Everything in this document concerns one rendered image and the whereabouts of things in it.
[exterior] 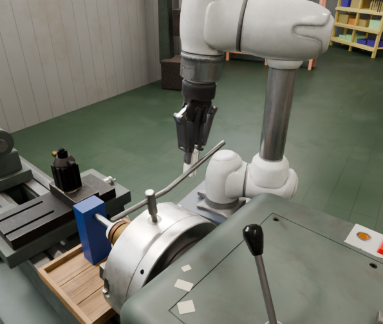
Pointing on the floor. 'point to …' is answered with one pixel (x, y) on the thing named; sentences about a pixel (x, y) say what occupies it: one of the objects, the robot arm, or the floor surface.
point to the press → (170, 73)
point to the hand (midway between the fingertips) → (191, 162)
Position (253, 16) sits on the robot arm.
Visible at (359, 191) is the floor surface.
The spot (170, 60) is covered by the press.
